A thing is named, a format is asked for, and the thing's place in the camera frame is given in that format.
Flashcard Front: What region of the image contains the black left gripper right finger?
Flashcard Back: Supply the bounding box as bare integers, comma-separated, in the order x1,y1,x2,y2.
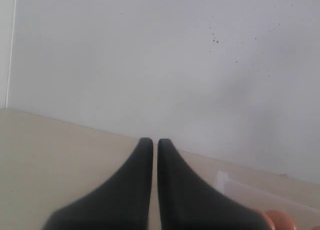
157,138,270,230

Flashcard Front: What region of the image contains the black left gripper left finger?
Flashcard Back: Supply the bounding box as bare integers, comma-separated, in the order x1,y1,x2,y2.
43,138,153,230

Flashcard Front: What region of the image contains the clear plastic container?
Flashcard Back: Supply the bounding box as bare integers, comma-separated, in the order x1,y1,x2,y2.
213,171,320,230

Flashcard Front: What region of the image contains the brown egg left middle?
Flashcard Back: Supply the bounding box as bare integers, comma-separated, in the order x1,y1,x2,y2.
252,208,276,230

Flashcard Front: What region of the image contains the brown egg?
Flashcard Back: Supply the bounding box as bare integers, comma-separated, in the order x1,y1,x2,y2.
252,208,276,230
265,210,298,230

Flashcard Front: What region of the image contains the brown egg left upper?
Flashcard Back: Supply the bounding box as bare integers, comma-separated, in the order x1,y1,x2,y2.
265,210,298,230

